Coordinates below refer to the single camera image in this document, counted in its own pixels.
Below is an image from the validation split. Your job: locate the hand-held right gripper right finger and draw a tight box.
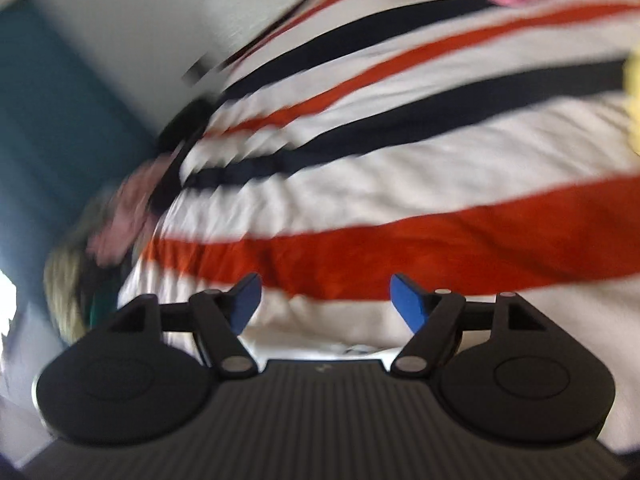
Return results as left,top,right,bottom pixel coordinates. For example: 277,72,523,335
390,272,576,376

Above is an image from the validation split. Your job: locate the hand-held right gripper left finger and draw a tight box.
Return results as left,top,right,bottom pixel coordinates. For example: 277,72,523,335
75,272,263,378

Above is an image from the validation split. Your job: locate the cream white sweatshirt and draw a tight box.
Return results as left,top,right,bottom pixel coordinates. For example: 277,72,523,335
240,329,401,361

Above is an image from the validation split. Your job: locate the striped blanket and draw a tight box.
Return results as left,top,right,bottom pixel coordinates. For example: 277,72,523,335
117,0,640,466

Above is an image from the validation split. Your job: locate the pale pink garment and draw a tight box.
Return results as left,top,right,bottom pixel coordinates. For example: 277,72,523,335
86,157,178,267

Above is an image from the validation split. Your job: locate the yellow-green knitted blanket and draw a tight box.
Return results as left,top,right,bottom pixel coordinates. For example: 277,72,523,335
44,242,101,346

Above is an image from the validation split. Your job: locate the black armchair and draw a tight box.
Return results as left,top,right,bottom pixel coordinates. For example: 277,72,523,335
156,97,217,155

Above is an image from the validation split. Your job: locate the blue curtain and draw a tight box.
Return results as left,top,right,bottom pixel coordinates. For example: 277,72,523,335
0,0,161,281

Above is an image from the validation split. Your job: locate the yellow cloth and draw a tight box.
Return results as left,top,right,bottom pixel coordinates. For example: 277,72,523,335
622,52,640,155

